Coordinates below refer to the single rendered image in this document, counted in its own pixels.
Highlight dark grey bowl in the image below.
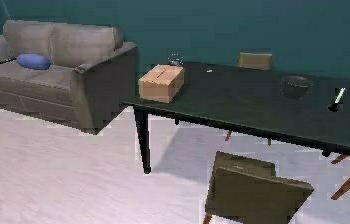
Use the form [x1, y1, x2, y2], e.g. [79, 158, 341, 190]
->
[280, 75, 315, 100]

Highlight brown cardboard box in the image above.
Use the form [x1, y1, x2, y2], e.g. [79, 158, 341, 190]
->
[137, 64, 186, 104]

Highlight clear glass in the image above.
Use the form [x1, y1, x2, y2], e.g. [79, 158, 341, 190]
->
[167, 52, 184, 67]

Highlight dark green table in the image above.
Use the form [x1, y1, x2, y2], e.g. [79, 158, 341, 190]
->
[123, 60, 350, 175]

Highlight grey brown sofa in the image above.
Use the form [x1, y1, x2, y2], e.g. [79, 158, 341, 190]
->
[0, 19, 138, 136]

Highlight tan chair wooden legs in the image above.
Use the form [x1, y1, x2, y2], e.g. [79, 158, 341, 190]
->
[224, 52, 273, 147]

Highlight blue oval cushion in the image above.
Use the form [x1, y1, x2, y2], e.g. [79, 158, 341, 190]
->
[16, 53, 53, 71]

